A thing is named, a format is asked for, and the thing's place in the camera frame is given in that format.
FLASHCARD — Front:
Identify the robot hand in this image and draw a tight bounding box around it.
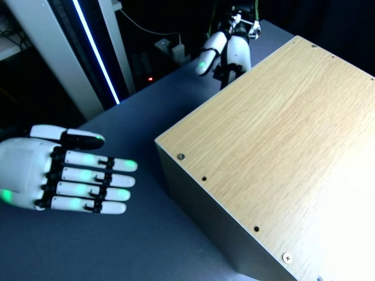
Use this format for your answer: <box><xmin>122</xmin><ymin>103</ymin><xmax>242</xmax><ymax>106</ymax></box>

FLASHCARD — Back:
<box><xmin>0</xmin><ymin>124</ymin><xmax>139</xmax><ymax>215</ymax></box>
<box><xmin>195</xmin><ymin>30</ymin><xmax>253</xmax><ymax>89</ymax></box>

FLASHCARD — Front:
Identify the light wooden box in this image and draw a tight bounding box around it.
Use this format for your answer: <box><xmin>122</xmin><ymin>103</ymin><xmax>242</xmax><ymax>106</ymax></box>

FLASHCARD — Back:
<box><xmin>154</xmin><ymin>35</ymin><xmax>375</xmax><ymax>281</ymax></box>

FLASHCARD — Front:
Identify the grey power adapter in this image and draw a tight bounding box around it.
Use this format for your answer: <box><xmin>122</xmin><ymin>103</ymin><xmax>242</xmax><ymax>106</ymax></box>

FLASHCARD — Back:
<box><xmin>171</xmin><ymin>43</ymin><xmax>189</xmax><ymax>64</ymax></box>

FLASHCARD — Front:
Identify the black power strip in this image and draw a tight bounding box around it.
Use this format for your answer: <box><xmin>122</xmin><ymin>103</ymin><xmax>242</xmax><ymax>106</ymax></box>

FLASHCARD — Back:
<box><xmin>130</xmin><ymin>52</ymin><xmax>156</xmax><ymax>85</ymax></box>

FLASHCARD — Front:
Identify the white column with light strip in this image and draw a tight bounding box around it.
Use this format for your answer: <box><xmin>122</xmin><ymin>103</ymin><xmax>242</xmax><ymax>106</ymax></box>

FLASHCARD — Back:
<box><xmin>4</xmin><ymin>0</ymin><xmax>137</xmax><ymax>121</ymax></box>

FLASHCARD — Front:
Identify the white shelf board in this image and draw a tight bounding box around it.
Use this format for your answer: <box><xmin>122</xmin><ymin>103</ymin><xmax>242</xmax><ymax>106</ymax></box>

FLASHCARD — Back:
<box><xmin>0</xmin><ymin>35</ymin><xmax>27</xmax><ymax>63</ymax></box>

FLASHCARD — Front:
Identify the thin white cable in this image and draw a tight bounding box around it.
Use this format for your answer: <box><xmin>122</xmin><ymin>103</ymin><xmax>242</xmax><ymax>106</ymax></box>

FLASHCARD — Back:
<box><xmin>118</xmin><ymin>8</ymin><xmax>182</xmax><ymax>46</ymax></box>

